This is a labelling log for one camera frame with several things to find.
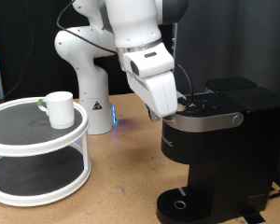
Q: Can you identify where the thin black hanging cable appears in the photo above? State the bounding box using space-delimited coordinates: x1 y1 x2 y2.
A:
3 0 35 101

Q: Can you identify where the white two-tier turntable shelf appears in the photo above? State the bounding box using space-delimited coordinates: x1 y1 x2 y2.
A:
0 96 92 208

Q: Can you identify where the white mug green-marked handle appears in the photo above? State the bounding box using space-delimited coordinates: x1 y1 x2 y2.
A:
36 91 76 130

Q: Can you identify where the metal rack upright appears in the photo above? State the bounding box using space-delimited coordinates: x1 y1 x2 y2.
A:
171 22 179 68

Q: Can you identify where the black camera cable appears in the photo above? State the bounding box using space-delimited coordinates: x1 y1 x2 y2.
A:
56 0 194 108

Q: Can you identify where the black tape strip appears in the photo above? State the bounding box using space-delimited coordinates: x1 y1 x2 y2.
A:
239 207 267 224

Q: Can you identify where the clear water tank black lid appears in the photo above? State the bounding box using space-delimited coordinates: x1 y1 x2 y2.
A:
205 77 258 93

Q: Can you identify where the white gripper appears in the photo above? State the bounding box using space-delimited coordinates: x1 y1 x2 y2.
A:
126 70 179 123

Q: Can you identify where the black Keurig coffee machine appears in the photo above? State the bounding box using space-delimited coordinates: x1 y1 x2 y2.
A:
155 86 280 224

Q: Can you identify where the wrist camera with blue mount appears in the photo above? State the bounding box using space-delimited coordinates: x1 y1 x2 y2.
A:
175 91 190 108

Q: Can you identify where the black power cord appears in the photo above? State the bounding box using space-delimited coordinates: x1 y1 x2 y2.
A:
267 189 280 201

